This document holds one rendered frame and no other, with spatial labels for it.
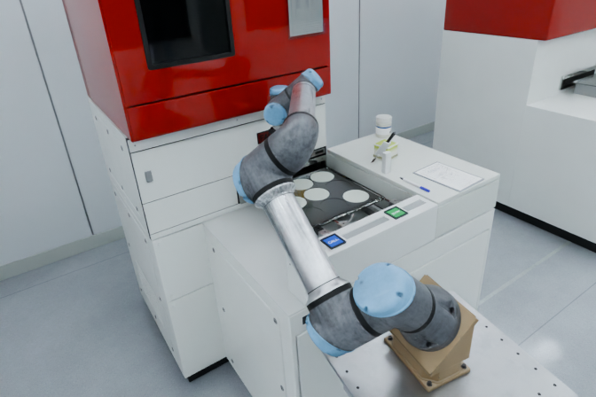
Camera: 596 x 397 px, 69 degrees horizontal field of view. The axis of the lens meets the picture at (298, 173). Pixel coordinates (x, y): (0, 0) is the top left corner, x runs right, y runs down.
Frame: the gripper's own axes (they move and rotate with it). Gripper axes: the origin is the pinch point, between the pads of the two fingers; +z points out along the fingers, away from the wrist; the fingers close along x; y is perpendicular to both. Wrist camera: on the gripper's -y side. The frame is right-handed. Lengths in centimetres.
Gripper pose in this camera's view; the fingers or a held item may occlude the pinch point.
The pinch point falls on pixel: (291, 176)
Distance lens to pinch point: 168.3
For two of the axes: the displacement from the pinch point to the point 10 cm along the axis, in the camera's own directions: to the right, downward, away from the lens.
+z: 0.5, 9.0, 4.4
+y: -9.6, -0.7, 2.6
